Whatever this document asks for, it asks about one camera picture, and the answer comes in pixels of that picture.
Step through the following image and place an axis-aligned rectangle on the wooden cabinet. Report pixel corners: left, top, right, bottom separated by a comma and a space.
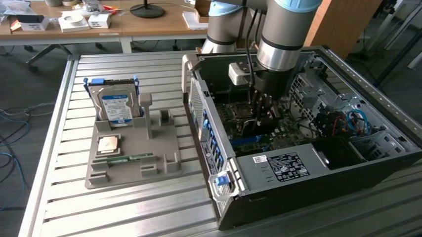
302, 0, 385, 60

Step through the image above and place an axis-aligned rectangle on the grey parts rack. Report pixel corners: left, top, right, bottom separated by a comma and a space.
84, 93, 186, 190

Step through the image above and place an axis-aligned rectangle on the white floor cable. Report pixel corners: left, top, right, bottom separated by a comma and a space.
0, 102, 53, 117

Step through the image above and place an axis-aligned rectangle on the brown cardboard box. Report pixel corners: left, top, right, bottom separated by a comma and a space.
194, 0, 211, 17

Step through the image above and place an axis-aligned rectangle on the green motherboard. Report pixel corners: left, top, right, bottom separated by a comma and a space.
214, 91, 319, 153

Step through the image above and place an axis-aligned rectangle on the grey power supply with label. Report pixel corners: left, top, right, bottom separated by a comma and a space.
235, 143, 331, 191

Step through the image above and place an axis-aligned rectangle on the hard disk in blue caddy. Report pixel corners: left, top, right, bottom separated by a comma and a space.
81, 75, 143, 128

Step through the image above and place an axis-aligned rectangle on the black round lamp base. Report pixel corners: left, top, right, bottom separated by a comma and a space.
129, 0, 166, 19

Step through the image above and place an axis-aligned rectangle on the silver CPU socket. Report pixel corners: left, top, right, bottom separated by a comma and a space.
224, 101, 256, 122

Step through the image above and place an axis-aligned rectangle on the flat white box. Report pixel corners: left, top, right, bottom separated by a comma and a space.
57, 16, 91, 33

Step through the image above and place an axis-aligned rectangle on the white paper stack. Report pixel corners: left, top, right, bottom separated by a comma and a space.
182, 11, 211, 30

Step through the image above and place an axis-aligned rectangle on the green RAM stick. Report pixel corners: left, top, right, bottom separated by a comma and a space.
92, 152, 156, 164

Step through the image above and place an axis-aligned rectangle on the white box with black lid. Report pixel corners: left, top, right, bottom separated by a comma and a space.
15, 14, 51, 32

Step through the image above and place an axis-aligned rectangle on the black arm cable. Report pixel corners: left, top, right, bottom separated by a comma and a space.
243, 0, 264, 99

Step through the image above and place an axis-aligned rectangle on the blue expansion slot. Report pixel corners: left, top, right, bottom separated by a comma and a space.
230, 136, 264, 147

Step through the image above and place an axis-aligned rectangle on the wooden desk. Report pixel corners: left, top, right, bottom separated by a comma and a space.
120, 0, 303, 54
0, 0, 123, 65

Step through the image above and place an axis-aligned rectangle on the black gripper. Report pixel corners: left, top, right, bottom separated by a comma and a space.
254, 64, 298, 101

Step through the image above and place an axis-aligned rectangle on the white tape roll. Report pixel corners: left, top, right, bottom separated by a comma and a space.
61, 14, 85, 25

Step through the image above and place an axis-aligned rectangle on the black low-profile graphics card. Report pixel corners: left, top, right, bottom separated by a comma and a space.
242, 118, 279, 136

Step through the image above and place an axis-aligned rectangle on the red disk wire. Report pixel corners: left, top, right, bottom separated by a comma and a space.
331, 115, 347, 136

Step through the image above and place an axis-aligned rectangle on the copper-topped CPU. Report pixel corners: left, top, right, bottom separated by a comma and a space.
96, 135, 121, 156

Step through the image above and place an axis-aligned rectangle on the blue floor cable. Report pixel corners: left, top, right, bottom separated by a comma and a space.
0, 118, 31, 210

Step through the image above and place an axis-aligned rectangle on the black open PC case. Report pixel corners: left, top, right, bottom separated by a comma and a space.
180, 45, 422, 232

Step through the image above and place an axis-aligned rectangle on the silver disk bay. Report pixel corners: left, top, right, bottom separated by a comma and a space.
348, 130, 409, 161

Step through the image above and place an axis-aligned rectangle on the white box with label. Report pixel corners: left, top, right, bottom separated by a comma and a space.
87, 13, 111, 29

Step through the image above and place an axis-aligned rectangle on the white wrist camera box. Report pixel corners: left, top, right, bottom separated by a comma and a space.
227, 62, 255, 86

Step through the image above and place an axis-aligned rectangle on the blue disk wire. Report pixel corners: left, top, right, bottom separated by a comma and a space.
346, 108, 373, 136

